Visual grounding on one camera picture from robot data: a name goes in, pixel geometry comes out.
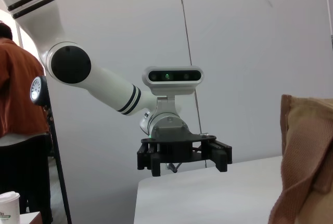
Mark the white paper cup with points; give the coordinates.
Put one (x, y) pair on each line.
(9, 208)

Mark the white box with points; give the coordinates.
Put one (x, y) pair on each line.
(30, 218)

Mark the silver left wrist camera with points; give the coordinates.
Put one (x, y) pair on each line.
(173, 77)

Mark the khaki fabric food bag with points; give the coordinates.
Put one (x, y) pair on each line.
(307, 161)

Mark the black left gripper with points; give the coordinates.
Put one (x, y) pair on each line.
(174, 151)

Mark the person in orange shirt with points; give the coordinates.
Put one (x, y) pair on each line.
(18, 83)

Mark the black tripod stand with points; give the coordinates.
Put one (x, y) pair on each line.
(58, 164)

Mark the round white dial gauge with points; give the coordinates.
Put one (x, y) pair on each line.
(36, 90)

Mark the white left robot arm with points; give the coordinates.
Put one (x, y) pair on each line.
(109, 83)

